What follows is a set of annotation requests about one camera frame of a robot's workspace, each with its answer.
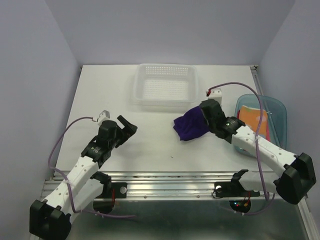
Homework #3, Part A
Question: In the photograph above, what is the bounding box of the orange and blue patterned towel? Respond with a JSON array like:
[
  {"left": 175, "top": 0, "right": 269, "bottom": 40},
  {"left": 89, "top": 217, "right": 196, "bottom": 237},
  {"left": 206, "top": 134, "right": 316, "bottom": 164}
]
[{"left": 237, "top": 105, "right": 269, "bottom": 137}]

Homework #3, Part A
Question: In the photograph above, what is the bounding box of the purple towel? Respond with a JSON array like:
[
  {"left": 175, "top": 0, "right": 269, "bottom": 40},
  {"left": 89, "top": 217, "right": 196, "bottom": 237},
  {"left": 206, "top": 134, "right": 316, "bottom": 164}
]
[{"left": 173, "top": 106, "right": 210, "bottom": 142}]

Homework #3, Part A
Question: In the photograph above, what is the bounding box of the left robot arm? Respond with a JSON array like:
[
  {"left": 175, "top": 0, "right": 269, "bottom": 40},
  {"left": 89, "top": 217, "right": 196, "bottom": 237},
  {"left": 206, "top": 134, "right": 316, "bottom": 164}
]
[{"left": 29, "top": 113, "right": 138, "bottom": 240}]

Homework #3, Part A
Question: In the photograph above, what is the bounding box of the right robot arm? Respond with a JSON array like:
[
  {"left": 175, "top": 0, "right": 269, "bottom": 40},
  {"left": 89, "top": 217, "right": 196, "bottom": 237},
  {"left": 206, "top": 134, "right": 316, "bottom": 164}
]
[{"left": 199, "top": 99, "right": 317, "bottom": 205}]

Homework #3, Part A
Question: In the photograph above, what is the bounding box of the white perforated plastic basket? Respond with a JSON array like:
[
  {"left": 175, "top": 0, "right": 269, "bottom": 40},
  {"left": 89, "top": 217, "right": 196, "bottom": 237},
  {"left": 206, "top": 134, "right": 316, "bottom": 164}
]
[{"left": 133, "top": 63, "right": 199, "bottom": 108}]

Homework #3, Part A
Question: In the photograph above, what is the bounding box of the teal translucent plastic tray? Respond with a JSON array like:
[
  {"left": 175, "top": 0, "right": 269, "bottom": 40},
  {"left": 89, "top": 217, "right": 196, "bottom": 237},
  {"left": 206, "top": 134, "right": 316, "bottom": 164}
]
[{"left": 235, "top": 94, "right": 287, "bottom": 149}]

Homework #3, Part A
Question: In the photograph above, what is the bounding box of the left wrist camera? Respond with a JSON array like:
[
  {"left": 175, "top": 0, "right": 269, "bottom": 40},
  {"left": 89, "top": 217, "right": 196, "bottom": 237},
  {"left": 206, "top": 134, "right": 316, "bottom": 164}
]
[{"left": 92, "top": 110, "right": 110, "bottom": 126}]

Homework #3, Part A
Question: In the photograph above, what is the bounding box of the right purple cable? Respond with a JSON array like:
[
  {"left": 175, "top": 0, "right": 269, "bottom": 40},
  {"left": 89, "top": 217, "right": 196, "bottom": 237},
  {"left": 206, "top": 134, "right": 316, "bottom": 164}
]
[{"left": 207, "top": 81, "right": 276, "bottom": 216}]

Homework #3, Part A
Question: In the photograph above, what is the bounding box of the purple cable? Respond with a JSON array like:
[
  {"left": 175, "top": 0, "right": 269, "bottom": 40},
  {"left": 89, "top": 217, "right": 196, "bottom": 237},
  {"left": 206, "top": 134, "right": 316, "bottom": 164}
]
[
  {"left": 47, "top": 116, "right": 137, "bottom": 220},
  {"left": 207, "top": 81, "right": 276, "bottom": 216}
]

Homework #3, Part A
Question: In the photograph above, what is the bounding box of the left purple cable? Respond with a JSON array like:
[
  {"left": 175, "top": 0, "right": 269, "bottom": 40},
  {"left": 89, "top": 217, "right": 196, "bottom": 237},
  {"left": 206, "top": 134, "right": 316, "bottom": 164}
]
[{"left": 47, "top": 116, "right": 137, "bottom": 220}]

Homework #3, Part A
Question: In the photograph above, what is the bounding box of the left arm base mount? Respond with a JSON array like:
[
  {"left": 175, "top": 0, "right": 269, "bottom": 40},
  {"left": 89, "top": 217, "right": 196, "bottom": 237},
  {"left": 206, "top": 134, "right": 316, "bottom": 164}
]
[{"left": 93, "top": 182, "right": 128, "bottom": 214}]

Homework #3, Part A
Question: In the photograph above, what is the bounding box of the aluminium table edge rail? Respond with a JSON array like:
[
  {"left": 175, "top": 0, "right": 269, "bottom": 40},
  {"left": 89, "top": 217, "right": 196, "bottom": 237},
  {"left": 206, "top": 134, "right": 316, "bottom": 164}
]
[{"left": 41, "top": 169, "right": 310, "bottom": 202}]

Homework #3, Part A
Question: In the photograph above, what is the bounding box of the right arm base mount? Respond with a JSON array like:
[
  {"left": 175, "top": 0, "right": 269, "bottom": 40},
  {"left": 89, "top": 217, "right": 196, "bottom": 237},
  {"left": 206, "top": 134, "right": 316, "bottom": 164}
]
[{"left": 211, "top": 169, "right": 260, "bottom": 215}]

